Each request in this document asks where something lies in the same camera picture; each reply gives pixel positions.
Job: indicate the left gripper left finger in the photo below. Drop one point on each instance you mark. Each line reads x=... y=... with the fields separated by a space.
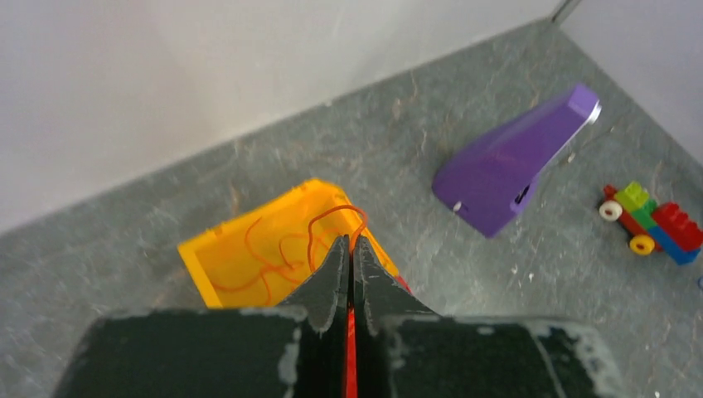
x=317 y=360

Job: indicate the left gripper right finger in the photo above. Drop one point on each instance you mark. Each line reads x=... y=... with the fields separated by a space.
x=381 y=303

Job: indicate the orange plastic bin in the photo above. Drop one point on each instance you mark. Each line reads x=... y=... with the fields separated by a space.
x=261 y=257

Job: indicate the red plastic bin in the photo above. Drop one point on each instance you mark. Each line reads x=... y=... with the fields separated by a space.
x=349 y=357

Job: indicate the purple metronome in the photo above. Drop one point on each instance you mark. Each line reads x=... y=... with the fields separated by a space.
x=490 y=181

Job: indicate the toy brick stack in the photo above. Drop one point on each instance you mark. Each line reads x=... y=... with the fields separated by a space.
x=653 y=227

